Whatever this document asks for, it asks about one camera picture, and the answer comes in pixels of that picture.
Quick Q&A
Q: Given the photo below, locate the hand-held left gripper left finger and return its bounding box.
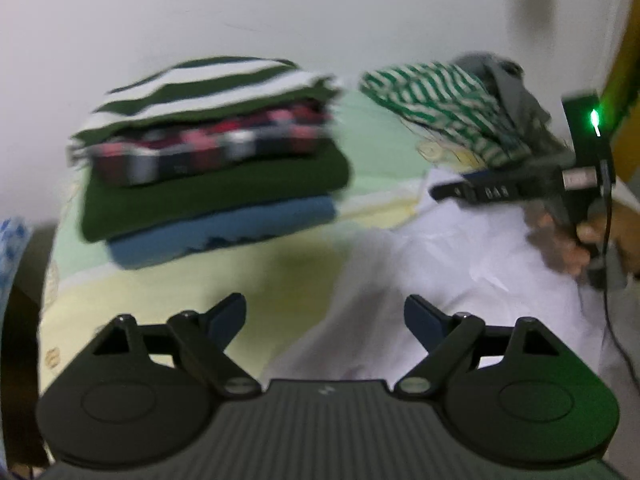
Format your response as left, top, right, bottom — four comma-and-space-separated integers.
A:
92, 292, 262, 400

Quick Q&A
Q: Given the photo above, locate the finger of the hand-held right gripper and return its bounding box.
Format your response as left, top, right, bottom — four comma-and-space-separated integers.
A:
430, 169, 565, 207

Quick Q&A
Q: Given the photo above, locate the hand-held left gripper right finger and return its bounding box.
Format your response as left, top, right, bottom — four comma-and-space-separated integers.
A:
394, 294, 561, 399

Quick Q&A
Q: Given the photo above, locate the person's right hand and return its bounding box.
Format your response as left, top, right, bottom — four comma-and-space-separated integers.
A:
525, 200, 640, 281

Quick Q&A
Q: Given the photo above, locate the pale green printed bedsheet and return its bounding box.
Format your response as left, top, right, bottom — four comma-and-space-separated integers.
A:
39, 90, 501, 396

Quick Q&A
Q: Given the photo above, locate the grey garment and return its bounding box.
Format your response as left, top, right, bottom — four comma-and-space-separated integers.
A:
450, 51, 571, 171

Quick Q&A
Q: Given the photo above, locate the blue folded garment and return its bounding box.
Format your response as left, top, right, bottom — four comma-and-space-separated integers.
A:
107, 195, 337, 270

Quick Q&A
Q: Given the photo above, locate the bright green white striped cloth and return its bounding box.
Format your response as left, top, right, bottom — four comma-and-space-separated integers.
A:
360, 60, 533, 168

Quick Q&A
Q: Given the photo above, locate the dark green folded garment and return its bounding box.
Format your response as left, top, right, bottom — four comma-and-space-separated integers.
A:
80, 140, 351, 242

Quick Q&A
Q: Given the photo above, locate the red black plaid shirt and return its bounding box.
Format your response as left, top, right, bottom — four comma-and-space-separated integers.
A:
90, 102, 333, 188

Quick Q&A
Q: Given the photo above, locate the blue white patterned cloth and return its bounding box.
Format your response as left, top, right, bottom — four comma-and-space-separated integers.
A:
0, 216, 32, 313

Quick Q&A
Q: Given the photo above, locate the dark green white striped shirt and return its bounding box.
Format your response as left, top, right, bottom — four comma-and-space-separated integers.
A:
67, 56, 346, 161

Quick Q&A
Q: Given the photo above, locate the black cable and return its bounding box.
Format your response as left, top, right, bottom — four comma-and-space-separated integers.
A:
597, 159, 640, 376

